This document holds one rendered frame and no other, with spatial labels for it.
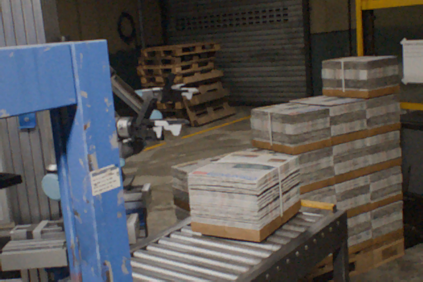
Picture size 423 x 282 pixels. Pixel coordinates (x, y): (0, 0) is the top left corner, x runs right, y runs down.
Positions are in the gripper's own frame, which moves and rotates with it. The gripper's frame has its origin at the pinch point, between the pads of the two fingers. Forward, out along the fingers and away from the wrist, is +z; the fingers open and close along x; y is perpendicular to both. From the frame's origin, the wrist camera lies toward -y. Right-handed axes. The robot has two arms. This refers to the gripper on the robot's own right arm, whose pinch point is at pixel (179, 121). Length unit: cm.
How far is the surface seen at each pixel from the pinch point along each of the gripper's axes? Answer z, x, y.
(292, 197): 29, -37, 31
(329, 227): 45, -33, 41
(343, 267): 46, -46, 59
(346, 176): 22, -157, 40
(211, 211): 7.4, -8.7, 33.3
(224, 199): 13.5, -7.2, 28.3
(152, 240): -13.3, -1.1, 43.9
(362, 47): 15, -237, -42
